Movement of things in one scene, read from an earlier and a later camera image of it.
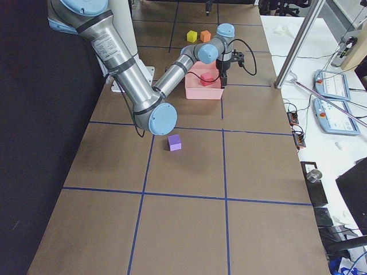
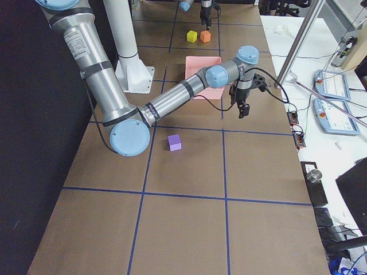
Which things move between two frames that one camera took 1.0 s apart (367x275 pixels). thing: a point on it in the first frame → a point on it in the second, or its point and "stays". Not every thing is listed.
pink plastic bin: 194,89 stays
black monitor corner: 353,185 stays
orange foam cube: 205,36 stays
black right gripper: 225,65 → 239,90
